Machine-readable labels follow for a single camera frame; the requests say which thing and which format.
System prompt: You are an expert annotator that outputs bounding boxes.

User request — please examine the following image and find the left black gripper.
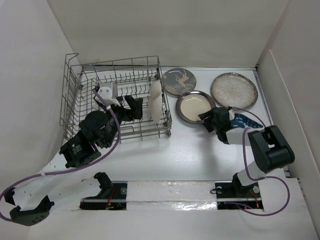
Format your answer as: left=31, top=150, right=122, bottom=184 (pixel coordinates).
left=100, top=95, right=142, bottom=149

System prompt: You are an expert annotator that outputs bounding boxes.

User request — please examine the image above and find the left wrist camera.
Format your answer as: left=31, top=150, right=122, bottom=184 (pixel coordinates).
left=96, top=82, right=120, bottom=106

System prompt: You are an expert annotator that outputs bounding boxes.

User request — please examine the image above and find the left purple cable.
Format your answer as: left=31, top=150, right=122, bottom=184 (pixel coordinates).
left=0, top=88, right=123, bottom=223

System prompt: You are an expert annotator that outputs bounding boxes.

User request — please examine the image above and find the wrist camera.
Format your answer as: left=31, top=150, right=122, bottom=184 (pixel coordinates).
left=227, top=106, right=235, bottom=120
left=96, top=82, right=120, bottom=106

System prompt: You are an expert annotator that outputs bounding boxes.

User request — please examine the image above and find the metal rail bar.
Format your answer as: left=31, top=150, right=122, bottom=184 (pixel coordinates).
left=81, top=193, right=256, bottom=205

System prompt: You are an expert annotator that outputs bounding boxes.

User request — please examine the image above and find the grey wire dish rack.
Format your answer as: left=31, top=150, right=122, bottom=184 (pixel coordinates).
left=59, top=53, right=172, bottom=141

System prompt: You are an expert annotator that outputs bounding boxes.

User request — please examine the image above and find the cream plate with metallic rim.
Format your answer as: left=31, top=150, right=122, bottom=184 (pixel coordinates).
left=175, top=90, right=216, bottom=124

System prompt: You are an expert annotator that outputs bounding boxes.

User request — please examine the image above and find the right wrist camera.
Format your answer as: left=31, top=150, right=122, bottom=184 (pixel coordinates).
left=227, top=106, right=235, bottom=120

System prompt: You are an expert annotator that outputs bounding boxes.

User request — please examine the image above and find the cream three-section divided plate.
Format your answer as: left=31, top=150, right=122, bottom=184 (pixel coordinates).
left=148, top=80, right=163, bottom=124

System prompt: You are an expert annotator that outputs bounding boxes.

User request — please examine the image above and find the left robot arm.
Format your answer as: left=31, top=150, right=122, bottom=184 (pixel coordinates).
left=0, top=93, right=144, bottom=227

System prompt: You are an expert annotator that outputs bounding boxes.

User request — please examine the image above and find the grey plate with deer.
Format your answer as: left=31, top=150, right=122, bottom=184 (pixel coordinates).
left=161, top=67, right=197, bottom=96

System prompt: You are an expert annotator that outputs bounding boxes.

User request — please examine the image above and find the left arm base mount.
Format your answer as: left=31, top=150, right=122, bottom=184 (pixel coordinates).
left=79, top=172, right=128, bottom=211

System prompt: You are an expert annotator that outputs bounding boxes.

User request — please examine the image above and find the dark blue plate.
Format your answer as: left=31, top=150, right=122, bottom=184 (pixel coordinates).
left=230, top=113, right=263, bottom=129

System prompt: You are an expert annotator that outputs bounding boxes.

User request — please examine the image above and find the speckled beige round plate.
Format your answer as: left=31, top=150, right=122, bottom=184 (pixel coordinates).
left=210, top=72, right=259, bottom=109

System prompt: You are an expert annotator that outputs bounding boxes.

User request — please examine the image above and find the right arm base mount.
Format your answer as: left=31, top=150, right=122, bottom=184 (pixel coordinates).
left=210, top=175, right=264, bottom=210

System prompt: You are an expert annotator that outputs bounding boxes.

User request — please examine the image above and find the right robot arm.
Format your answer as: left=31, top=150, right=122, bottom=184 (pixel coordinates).
left=198, top=107, right=295, bottom=197

